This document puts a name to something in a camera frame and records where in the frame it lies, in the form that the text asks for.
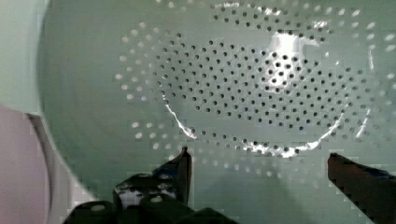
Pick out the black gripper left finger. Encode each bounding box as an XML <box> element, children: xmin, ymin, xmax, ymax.
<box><xmin>112</xmin><ymin>146</ymin><xmax>193</xmax><ymax>213</ymax></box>

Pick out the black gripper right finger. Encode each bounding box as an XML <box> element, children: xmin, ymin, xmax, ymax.
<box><xmin>327</xmin><ymin>153</ymin><xmax>396</xmax><ymax>224</ymax></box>

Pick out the mint green plastic strainer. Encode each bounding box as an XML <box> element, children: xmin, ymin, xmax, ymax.
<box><xmin>0</xmin><ymin>0</ymin><xmax>396</xmax><ymax>224</ymax></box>

